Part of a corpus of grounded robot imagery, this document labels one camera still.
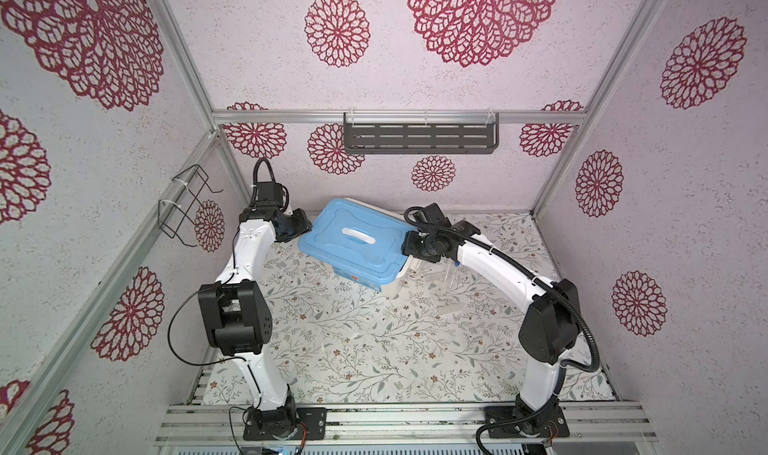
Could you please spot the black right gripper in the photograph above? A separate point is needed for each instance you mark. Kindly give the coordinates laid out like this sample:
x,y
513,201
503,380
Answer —
x,y
408,245

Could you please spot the blue plastic bin lid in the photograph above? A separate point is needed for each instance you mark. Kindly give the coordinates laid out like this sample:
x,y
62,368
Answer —
x,y
357,242

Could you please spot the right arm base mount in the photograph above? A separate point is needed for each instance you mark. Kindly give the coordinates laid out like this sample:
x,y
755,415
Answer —
x,y
508,422

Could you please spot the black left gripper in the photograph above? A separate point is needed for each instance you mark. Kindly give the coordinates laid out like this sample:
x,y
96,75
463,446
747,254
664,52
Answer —
x,y
303,225

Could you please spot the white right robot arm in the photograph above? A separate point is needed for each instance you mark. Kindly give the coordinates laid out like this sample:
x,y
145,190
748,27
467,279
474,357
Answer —
x,y
550,327

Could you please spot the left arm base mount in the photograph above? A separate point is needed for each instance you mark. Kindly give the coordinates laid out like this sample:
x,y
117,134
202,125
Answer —
x,y
290,423

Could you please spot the black wire wall rack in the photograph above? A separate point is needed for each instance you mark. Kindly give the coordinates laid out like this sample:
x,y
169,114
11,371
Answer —
x,y
176,211

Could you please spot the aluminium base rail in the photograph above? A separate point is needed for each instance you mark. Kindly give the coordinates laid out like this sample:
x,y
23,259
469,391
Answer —
x,y
464,424

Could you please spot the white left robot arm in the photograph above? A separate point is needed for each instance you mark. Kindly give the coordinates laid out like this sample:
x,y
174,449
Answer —
x,y
239,323

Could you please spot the grey wall shelf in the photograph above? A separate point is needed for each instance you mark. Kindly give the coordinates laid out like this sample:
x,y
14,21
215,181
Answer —
x,y
424,138

